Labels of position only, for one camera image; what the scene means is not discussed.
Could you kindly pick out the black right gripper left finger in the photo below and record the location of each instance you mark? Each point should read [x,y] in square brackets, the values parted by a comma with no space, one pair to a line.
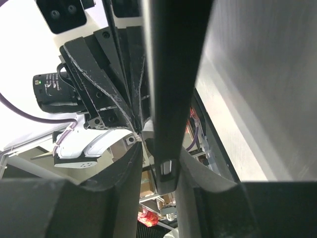
[104,206]

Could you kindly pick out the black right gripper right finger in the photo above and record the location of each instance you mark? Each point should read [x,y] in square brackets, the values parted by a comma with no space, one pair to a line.
[210,206]

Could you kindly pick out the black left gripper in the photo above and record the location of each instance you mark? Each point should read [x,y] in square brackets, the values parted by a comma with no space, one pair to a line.
[90,82]

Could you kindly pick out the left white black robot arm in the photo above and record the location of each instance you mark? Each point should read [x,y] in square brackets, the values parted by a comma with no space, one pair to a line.
[77,147]

